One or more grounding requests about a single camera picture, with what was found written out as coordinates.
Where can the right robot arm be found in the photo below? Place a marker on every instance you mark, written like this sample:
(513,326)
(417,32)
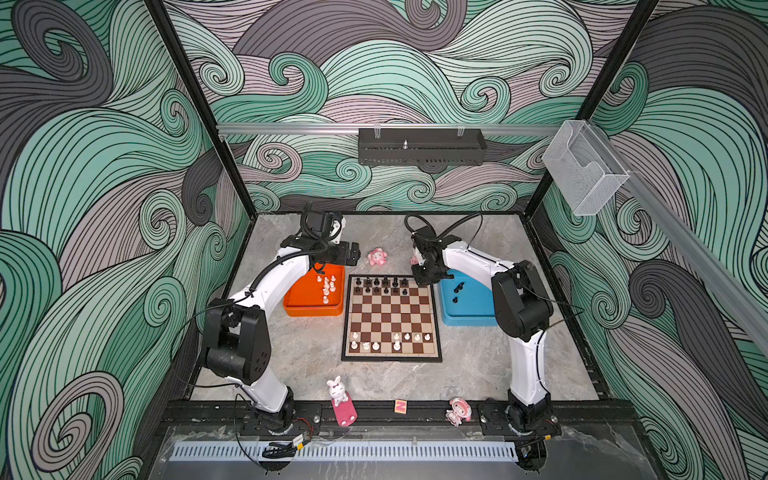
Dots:
(521,306)

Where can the chess board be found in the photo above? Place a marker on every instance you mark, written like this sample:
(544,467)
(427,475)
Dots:
(390,318)

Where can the clear acrylic wall box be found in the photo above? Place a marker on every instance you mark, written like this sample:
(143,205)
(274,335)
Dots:
(585,166)

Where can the black wall shelf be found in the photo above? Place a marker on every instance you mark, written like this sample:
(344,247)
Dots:
(431,149)

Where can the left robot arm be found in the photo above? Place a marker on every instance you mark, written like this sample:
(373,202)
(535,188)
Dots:
(236,344)

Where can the blue plastic tray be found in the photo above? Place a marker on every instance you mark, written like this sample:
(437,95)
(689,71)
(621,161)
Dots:
(465,302)

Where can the pink haired doll figure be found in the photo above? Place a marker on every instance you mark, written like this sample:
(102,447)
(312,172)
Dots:
(459,412)

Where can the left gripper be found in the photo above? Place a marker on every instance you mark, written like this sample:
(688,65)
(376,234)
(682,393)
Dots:
(342,257)

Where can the orange plastic tray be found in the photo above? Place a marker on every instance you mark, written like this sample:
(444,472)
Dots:
(317,294)

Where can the wooden letter block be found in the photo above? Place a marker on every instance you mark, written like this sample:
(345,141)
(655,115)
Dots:
(400,407)

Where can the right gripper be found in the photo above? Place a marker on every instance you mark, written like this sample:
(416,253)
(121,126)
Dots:
(422,281)

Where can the pink kitty toy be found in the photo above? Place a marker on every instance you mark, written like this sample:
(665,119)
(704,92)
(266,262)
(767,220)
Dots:
(377,257)

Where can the white slotted cable duct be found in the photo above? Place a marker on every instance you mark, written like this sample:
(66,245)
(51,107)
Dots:
(453,451)

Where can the white rabbit figure pink base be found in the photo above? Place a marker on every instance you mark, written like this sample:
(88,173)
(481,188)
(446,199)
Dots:
(342,404)

